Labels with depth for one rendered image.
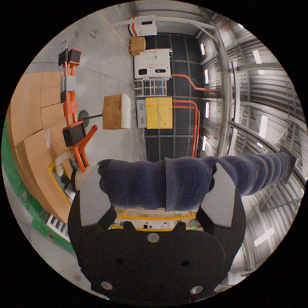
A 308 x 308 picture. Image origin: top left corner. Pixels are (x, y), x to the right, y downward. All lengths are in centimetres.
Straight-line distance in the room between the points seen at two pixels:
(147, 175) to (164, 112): 732
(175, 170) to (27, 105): 119
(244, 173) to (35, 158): 100
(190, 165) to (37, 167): 75
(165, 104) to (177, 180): 732
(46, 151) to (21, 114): 53
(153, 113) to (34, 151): 740
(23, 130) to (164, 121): 757
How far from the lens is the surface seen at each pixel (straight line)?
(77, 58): 54
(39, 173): 70
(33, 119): 114
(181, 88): 1113
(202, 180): 39
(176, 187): 37
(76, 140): 47
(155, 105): 760
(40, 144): 71
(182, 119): 1121
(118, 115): 187
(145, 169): 39
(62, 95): 46
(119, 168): 42
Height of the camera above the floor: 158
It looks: 2 degrees down
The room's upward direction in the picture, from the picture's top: 89 degrees clockwise
